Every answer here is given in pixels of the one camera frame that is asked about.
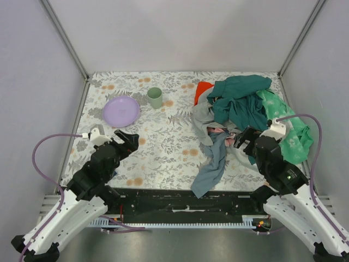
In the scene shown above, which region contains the orange cloth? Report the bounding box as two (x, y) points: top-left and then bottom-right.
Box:
(194, 81), (214, 105)

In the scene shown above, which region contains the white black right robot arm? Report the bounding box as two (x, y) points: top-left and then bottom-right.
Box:
(233, 127), (348, 261)

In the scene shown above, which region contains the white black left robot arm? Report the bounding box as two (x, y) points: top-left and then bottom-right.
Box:
(11, 127), (139, 261)

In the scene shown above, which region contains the pink cloth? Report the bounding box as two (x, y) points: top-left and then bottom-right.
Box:
(207, 127), (236, 147)

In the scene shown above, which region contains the light green patterned cloth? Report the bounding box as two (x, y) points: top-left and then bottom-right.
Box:
(257, 90), (314, 165)

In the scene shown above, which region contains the dark teal cloth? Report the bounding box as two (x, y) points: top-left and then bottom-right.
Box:
(207, 75), (272, 131)

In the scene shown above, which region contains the grey cloth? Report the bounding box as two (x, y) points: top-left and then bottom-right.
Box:
(192, 88), (258, 171)

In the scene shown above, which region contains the blue-grey cloth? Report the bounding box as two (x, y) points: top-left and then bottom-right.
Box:
(191, 138), (226, 199)

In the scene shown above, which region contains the lilac plastic plate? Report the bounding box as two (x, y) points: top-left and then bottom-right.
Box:
(102, 96), (140, 128)

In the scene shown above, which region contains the floral table mat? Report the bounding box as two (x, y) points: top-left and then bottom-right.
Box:
(60, 71), (311, 192)

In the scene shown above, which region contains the green plastic cup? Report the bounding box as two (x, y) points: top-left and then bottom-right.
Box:
(147, 87), (163, 109)

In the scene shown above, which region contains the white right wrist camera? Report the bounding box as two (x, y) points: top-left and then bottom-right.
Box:
(261, 118), (288, 142)

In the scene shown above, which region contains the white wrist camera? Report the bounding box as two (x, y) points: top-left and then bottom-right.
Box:
(261, 118), (288, 142)
(82, 124), (112, 146)

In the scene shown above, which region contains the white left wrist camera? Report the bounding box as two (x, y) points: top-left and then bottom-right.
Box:
(82, 124), (112, 146)

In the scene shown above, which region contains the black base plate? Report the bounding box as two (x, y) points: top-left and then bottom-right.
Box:
(107, 188), (268, 224)

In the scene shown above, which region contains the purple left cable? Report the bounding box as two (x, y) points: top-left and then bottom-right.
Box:
(17, 133), (91, 262)

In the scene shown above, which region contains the right aluminium frame post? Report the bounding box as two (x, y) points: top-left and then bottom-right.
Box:
(278, 0), (327, 78)

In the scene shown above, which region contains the aluminium frame post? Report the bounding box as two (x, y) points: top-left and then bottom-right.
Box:
(278, 0), (327, 78)
(39, 0), (89, 82)

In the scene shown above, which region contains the left aluminium frame post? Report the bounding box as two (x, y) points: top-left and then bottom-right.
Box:
(39, 0), (89, 82)

